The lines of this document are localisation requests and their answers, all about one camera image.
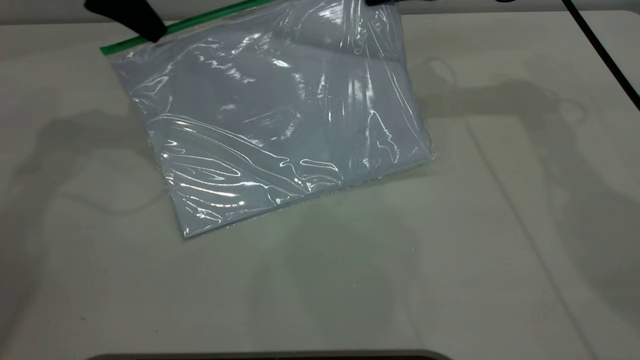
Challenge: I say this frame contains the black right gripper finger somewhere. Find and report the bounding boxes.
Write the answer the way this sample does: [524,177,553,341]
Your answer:
[365,0,436,7]

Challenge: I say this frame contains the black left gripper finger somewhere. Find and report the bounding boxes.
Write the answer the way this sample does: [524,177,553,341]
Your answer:
[83,0,168,44]

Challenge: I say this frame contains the clear plastic green zip bag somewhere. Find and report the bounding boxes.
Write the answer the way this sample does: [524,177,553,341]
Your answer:
[100,0,437,240]

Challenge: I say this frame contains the black cable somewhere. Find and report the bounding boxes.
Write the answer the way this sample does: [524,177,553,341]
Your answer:
[561,0,640,111]

